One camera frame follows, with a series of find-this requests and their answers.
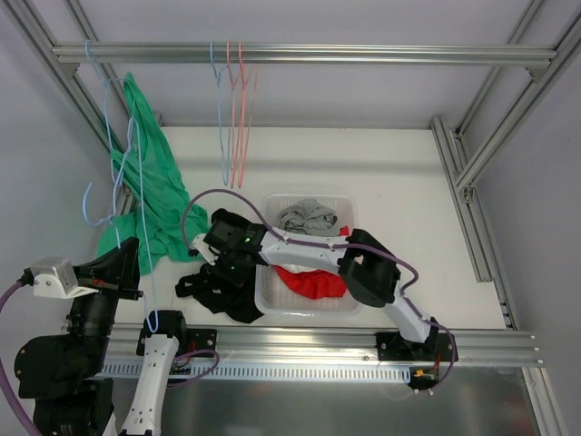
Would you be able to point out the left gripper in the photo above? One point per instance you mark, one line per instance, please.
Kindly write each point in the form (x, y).
(111, 288)

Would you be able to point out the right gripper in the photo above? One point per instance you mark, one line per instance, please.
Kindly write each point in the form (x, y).
(211, 274)

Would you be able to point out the black tank top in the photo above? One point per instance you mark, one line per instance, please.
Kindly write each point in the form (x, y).
(217, 295)

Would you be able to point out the white tank top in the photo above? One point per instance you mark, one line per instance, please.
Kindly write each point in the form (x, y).
(294, 268)

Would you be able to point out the grey tank top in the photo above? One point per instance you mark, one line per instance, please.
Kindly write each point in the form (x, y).
(309, 217)

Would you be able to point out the pink hanger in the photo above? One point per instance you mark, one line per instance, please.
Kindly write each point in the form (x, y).
(235, 76)
(249, 80)

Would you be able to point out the red tank top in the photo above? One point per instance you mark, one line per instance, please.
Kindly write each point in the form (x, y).
(313, 285)

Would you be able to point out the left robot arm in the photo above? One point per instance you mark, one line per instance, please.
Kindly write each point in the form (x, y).
(59, 372)

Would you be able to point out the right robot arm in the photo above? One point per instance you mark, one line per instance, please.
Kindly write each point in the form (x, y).
(369, 271)

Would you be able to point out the green tank top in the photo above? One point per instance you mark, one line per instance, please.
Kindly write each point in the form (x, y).
(162, 222)

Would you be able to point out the white plastic basket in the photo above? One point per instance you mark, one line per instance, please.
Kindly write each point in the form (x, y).
(272, 296)

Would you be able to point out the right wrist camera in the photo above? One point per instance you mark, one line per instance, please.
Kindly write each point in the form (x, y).
(198, 247)

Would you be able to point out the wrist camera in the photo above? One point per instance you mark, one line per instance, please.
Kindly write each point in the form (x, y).
(54, 278)
(198, 247)

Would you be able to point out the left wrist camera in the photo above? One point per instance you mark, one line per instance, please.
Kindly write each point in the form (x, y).
(54, 278)

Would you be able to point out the front aluminium rail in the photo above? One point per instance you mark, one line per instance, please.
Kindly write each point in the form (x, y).
(478, 348)

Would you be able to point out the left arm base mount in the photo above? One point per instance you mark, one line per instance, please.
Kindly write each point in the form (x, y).
(202, 340)

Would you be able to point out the slotted cable duct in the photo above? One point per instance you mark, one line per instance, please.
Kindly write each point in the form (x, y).
(245, 371)

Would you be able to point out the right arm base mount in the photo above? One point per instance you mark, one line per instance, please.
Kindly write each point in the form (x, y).
(391, 347)

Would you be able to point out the aluminium hanging rail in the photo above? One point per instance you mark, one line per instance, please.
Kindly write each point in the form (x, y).
(198, 53)

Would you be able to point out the right aluminium frame post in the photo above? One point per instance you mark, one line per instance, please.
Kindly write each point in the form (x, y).
(462, 173)

